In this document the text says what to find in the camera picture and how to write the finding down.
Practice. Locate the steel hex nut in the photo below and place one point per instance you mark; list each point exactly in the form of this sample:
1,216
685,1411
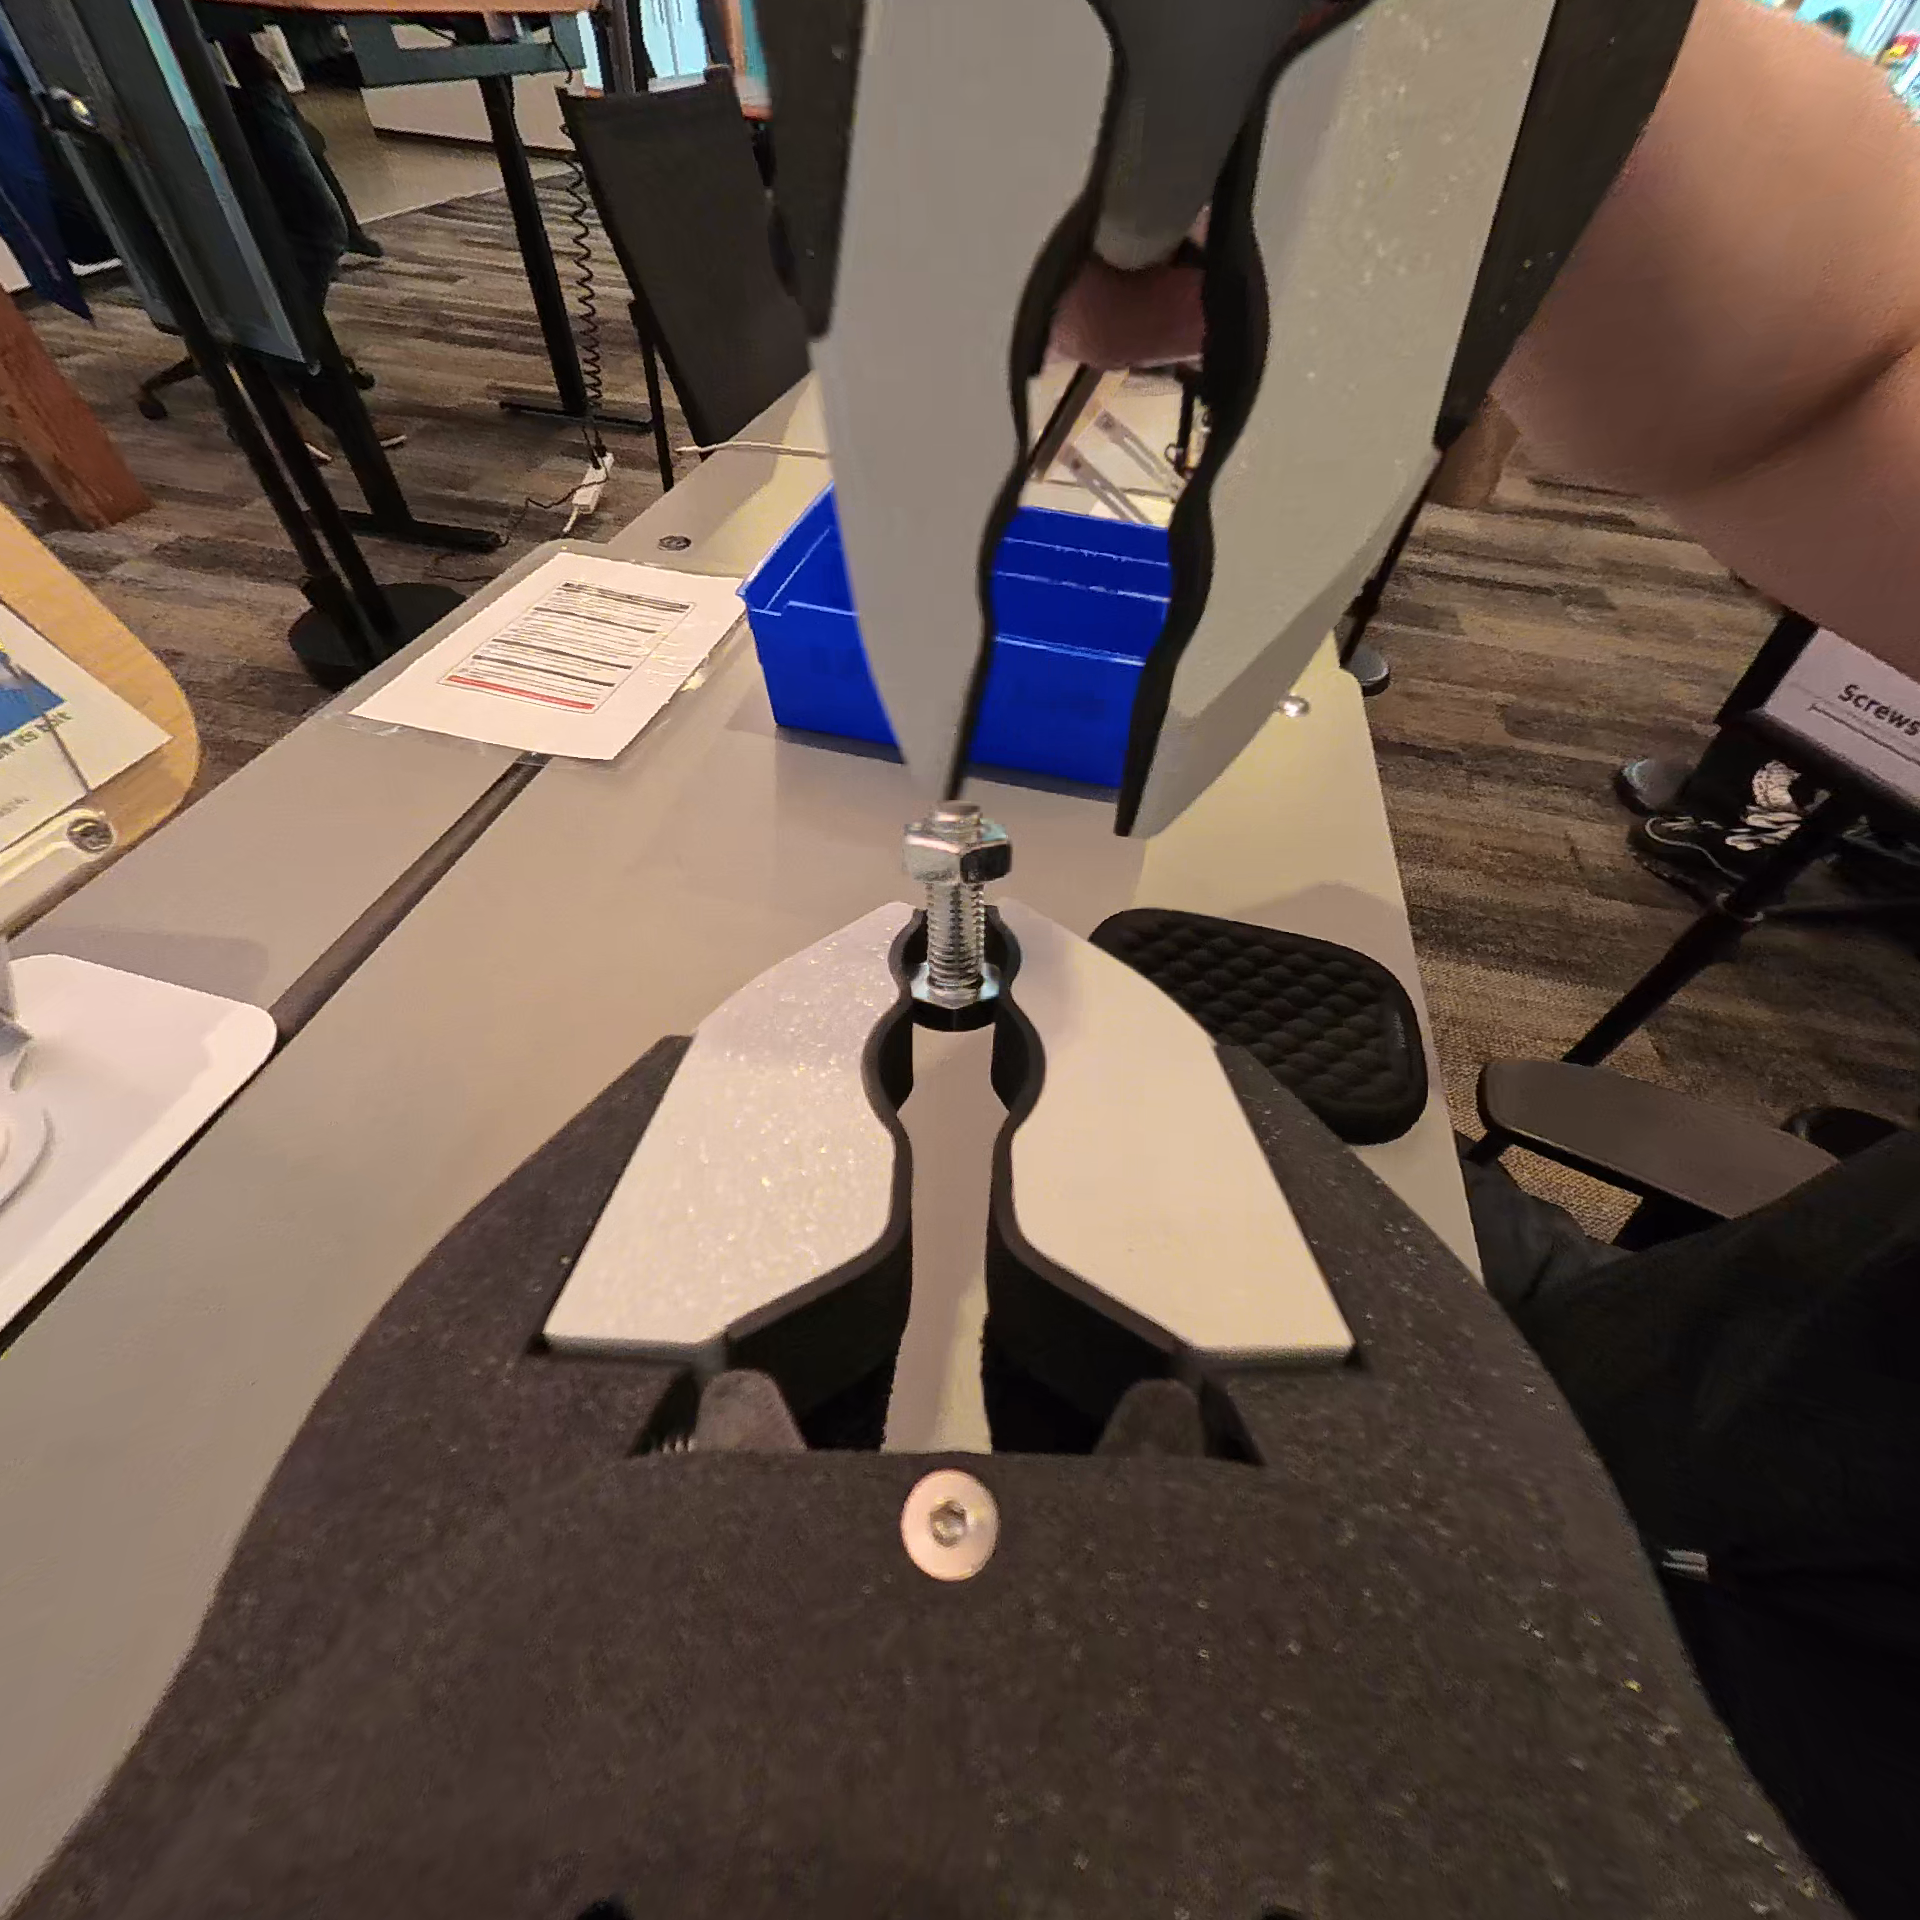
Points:
959,858

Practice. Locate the black textured wrist pad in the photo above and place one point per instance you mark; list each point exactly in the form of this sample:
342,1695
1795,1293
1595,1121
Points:
1274,1021

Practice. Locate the steel hex bolt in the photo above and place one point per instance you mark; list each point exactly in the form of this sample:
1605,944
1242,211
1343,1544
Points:
953,952

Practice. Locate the black high-back chair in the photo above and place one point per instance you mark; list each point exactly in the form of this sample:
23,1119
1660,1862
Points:
691,225

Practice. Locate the black stanchion post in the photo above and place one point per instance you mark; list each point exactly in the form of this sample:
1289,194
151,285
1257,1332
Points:
1658,787
1367,675

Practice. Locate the blue hanging garment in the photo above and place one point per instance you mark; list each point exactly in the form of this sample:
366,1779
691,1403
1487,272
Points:
38,179

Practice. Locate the person's right forearm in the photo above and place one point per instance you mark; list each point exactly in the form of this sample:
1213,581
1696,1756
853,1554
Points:
1771,331

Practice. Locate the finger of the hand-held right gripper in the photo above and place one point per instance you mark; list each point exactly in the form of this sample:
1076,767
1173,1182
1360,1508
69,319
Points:
931,301
1351,301

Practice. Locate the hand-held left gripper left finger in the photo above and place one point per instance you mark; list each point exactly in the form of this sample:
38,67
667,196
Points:
751,1187

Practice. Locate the blue plastic bin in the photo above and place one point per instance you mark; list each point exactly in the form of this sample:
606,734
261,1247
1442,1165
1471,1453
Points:
825,659

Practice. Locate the colour printed instruction sheet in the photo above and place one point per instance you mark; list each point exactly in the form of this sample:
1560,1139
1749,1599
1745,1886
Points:
60,750

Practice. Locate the black office chair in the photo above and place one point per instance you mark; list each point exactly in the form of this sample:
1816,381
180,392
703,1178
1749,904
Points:
1651,1139

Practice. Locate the paper sheet in plastic sleeve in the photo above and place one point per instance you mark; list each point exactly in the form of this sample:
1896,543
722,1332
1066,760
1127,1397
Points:
557,659

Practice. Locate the white power strip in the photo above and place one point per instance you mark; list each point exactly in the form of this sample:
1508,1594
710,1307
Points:
588,486

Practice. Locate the rounded wooden board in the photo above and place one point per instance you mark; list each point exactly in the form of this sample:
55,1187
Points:
107,615

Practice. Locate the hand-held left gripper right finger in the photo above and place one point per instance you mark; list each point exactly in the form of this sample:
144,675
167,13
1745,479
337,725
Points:
1171,1187

